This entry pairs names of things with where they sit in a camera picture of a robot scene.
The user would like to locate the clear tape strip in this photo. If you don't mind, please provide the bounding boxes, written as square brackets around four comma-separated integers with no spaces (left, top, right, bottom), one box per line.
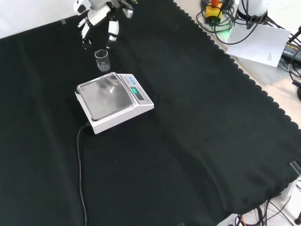
[289,161,301,176]

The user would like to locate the black bench cloth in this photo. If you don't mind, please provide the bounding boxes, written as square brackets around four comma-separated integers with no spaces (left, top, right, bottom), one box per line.
[0,0,301,226]

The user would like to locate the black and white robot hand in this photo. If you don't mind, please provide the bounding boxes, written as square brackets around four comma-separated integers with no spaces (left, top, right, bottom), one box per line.
[72,0,138,50]

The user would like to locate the white paper sheet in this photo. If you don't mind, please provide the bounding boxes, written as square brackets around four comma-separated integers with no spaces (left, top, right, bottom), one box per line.
[226,21,292,68]

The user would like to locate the black and orange floor cables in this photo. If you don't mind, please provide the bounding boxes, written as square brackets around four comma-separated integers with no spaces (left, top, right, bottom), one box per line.
[234,195,297,226]

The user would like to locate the small clear glass beaker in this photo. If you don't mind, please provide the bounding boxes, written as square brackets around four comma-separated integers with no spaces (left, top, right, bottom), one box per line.
[94,49,111,72]

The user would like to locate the white electronic balance steel pan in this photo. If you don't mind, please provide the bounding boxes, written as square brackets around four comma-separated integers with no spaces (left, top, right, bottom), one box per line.
[75,72,155,135]

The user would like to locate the black coiled cable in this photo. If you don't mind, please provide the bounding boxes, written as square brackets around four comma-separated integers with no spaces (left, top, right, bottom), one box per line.
[287,54,301,102]

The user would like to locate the black tripod leg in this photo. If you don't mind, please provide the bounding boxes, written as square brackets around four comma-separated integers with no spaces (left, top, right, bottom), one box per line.
[288,30,301,44]

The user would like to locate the black power adapter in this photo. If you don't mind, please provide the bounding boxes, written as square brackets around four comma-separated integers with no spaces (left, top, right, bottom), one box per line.
[281,40,301,65]

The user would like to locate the black balance power cable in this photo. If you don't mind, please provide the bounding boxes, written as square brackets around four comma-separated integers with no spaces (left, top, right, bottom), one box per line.
[76,122,90,226]

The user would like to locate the yellow stop button box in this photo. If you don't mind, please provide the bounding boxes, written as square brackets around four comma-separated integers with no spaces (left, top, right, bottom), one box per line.
[204,0,223,25]

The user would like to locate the black cable bundle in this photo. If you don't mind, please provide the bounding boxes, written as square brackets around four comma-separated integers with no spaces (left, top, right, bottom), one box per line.
[196,0,286,45]

